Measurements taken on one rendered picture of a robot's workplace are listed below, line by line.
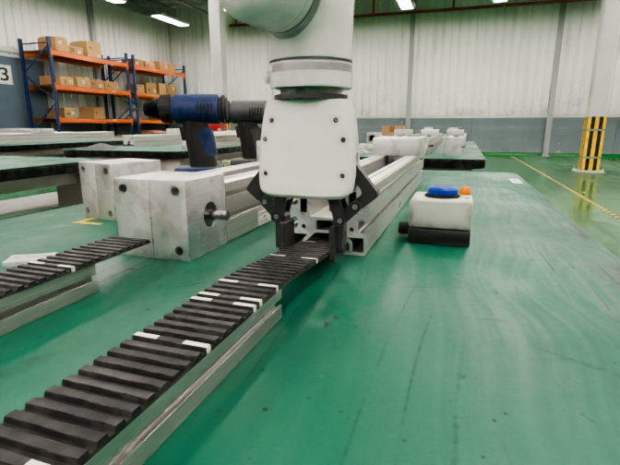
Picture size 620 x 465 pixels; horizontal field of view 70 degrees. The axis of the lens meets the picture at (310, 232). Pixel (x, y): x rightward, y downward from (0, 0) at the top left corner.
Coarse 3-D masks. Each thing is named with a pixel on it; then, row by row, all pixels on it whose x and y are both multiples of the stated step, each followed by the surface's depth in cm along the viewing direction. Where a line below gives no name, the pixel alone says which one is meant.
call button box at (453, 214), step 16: (416, 192) 66; (416, 208) 59; (432, 208) 59; (448, 208) 58; (464, 208) 57; (400, 224) 64; (416, 224) 60; (432, 224) 59; (448, 224) 58; (464, 224) 58; (416, 240) 60; (432, 240) 60; (448, 240) 59; (464, 240) 58
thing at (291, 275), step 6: (240, 270) 38; (246, 270) 38; (252, 270) 38; (258, 270) 39; (264, 270) 39; (270, 270) 39; (276, 270) 39; (282, 270) 39; (276, 276) 37; (282, 276) 37; (288, 276) 37; (294, 276) 38
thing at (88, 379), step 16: (80, 368) 23; (96, 368) 23; (64, 384) 22; (80, 384) 22; (96, 384) 22; (112, 384) 22; (128, 384) 22; (144, 384) 22; (160, 384) 22; (128, 400) 21; (144, 400) 20
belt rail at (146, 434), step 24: (264, 312) 33; (240, 336) 30; (216, 360) 28; (240, 360) 30; (192, 384) 26; (216, 384) 27; (168, 408) 24; (192, 408) 25; (144, 432) 22; (168, 432) 23; (96, 456) 18; (120, 456) 20; (144, 456) 21
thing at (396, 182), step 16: (368, 160) 93; (384, 160) 106; (400, 160) 93; (416, 160) 107; (368, 176) 63; (384, 176) 64; (400, 176) 87; (416, 176) 110; (384, 192) 64; (400, 192) 85; (304, 208) 58; (320, 208) 60; (368, 208) 54; (384, 208) 70; (400, 208) 84; (304, 224) 58; (320, 224) 57; (352, 224) 54; (368, 224) 59; (384, 224) 66; (304, 240) 57; (352, 240) 55; (368, 240) 55
